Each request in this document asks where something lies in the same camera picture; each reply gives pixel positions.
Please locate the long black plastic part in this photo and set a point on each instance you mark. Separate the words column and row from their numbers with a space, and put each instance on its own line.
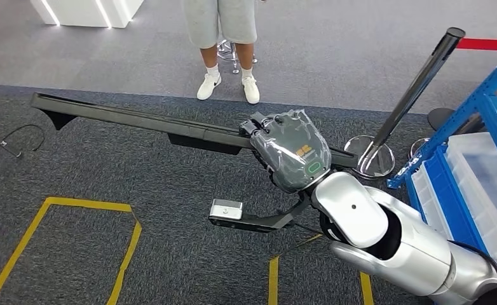
column 126, row 118

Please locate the blue metal shelf rack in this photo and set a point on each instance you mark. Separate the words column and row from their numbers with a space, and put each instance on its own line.
column 450, row 126

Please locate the short red barrier belt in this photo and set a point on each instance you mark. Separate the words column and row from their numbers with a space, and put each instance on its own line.
column 488, row 44

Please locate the black right camera bracket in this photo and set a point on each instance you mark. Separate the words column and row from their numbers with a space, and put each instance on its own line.
column 273, row 223

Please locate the white lit display counter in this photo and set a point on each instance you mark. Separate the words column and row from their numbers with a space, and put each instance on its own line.
column 76, row 12

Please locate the thin black pole stand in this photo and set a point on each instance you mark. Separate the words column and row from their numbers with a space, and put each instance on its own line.
column 440, row 118

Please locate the yellow floor tape square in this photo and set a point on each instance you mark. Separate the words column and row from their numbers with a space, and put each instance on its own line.
column 84, row 205

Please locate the chrome stool base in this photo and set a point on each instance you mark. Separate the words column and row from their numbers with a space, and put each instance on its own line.
column 227, row 52

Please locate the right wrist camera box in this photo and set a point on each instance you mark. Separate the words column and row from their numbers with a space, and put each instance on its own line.
column 226, row 209

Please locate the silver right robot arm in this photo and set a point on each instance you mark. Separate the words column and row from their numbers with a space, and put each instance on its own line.
column 400, row 252

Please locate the clear plastic bin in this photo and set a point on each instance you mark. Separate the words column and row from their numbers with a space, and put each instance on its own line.
column 484, row 189
column 427, row 198

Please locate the person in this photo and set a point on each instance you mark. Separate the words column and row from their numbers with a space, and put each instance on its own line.
column 231, row 21

